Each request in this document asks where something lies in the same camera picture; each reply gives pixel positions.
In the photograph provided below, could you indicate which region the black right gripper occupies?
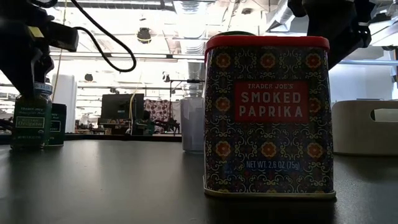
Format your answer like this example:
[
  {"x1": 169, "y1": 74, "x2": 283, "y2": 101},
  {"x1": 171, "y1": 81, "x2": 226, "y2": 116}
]
[{"x1": 287, "y1": 0, "x2": 373, "y2": 70}]

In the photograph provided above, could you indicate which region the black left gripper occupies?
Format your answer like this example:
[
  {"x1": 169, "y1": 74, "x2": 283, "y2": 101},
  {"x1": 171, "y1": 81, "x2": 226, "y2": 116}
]
[{"x1": 0, "y1": 0, "x2": 58, "y2": 97}]

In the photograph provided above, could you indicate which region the black rectangular spice tin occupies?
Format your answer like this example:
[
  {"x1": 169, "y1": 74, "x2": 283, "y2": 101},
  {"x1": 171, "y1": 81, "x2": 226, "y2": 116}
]
[{"x1": 48, "y1": 103, "x2": 68, "y2": 147}]

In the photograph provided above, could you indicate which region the smoked paprika tin red lid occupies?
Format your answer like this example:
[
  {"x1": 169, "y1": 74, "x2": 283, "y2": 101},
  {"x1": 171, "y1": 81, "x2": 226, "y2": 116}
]
[{"x1": 203, "y1": 35, "x2": 336, "y2": 200}]

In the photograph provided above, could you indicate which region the white pillar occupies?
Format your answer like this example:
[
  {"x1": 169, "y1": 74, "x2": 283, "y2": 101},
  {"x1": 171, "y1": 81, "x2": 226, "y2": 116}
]
[{"x1": 52, "y1": 73, "x2": 77, "y2": 134}]

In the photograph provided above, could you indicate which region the yellow tag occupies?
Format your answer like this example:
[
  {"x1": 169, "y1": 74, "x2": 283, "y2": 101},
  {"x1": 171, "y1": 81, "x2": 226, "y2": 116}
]
[{"x1": 27, "y1": 26, "x2": 45, "y2": 39}]

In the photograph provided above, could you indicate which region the black monitor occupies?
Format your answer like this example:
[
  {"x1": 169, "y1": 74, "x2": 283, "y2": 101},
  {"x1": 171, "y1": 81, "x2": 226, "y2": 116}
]
[{"x1": 101, "y1": 93, "x2": 146, "y2": 121}]

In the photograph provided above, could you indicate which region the ceiling light bar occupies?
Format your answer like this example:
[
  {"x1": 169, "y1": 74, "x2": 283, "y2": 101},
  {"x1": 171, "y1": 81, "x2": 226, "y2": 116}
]
[{"x1": 49, "y1": 51, "x2": 206, "y2": 60}]

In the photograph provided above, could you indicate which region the person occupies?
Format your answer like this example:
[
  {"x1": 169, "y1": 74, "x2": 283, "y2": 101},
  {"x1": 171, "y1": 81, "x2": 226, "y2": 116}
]
[{"x1": 136, "y1": 109, "x2": 155, "y2": 135}]

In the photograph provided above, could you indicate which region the red patterned cloth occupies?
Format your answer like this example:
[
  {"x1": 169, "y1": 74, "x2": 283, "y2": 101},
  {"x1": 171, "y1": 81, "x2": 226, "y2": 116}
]
[{"x1": 146, "y1": 99, "x2": 182, "y2": 136}]

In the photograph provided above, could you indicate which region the long yellow cable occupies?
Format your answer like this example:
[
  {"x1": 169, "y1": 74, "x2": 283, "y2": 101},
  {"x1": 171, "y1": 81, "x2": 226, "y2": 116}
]
[{"x1": 52, "y1": 0, "x2": 67, "y2": 100}]

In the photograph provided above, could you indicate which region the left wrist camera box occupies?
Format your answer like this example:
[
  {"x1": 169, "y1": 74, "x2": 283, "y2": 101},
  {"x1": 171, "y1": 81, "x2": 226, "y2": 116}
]
[{"x1": 46, "y1": 21, "x2": 80, "y2": 53}]

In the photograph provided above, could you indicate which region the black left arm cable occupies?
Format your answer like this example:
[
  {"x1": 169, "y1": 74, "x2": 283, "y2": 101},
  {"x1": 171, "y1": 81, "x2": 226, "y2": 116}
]
[{"x1": 30, "y1": 0, "x2": 137, "y2": 73}]

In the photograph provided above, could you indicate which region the white handled plastic bin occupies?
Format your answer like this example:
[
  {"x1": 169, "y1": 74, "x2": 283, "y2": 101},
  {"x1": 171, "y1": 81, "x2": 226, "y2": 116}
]
[{"x1": 331, "y1": 100, "x2": 398, "y2": 156}]

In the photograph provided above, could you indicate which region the table frame with wooden border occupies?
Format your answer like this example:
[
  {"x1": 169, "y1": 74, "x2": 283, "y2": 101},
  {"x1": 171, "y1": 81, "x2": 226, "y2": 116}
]
[{"x1": 0, "y1": 133, "x2": 183, "y2": 146}]

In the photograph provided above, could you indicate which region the black stand frame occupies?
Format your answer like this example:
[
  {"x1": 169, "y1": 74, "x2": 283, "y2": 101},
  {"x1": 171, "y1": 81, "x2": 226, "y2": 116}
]
[{"x1": 169, "y1": 79, "x2": 206, "y2": 135}]

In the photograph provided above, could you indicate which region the translucent grey handled bin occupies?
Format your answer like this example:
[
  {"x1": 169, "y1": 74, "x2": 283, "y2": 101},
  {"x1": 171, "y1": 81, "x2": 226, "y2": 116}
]
[{"x1": 180, "y1": 96, "x2": 206, "y2": 154}]

